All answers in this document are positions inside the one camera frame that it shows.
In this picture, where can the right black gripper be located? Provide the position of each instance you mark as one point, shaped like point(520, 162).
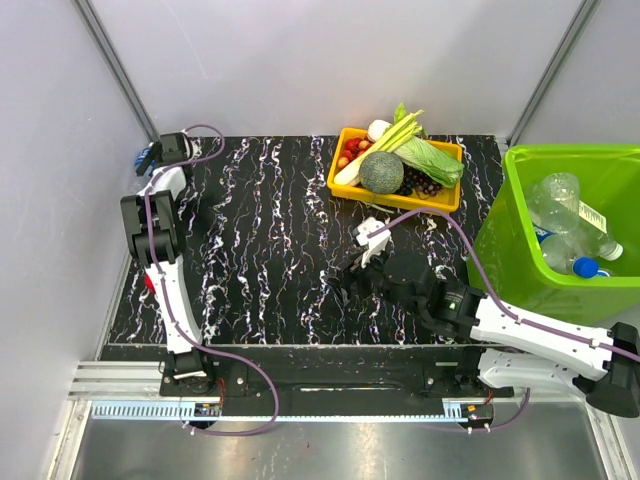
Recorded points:
point(362, 272)

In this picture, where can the green plastic bin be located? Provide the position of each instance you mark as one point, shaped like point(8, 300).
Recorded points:
point(508, 253)

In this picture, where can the yellow plastic tray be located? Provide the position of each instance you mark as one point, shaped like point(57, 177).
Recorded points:
point(448, 199)

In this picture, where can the white mushroom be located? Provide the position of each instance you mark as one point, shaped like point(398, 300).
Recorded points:
point(377, 129)

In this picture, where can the white radish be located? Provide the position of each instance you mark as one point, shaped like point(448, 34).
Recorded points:
point(349, 175)

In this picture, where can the Pepsi bottle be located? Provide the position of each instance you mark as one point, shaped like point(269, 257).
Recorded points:
point(144, 163)
point(581, 265)

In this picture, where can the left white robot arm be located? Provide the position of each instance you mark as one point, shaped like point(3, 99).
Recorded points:
point(156, 242)

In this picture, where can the red tomato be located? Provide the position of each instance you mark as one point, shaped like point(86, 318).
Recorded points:
point(149, 283)

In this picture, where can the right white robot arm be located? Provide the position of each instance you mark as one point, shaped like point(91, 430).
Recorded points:
point(525, 349)

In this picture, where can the black marble mat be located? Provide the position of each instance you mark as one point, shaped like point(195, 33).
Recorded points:
point(262, 234)

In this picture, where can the beige label clear bottle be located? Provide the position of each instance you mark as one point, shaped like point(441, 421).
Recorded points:
point(592, 236)

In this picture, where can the green netted melon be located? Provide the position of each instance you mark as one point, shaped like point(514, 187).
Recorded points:
point(381, 172)

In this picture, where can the dark grape bunch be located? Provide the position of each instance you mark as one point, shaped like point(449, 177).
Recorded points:
point(419, 183)

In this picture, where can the celery stalks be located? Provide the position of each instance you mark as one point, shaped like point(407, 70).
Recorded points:
point(403, 129)

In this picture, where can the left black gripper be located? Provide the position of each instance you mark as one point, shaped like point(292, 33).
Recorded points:
point(157, 151)

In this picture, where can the clear crushed bottle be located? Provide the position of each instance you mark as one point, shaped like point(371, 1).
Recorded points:
point(559, 197)

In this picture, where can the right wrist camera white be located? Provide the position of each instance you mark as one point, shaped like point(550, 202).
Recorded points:
point(371, 236)

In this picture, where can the napa cabbage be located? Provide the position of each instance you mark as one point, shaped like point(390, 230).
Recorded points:
point(435, 163)

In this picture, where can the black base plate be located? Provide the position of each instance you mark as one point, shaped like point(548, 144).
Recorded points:
point(432, 371)

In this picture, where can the red strawberries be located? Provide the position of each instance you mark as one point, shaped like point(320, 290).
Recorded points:
point(352, 149)

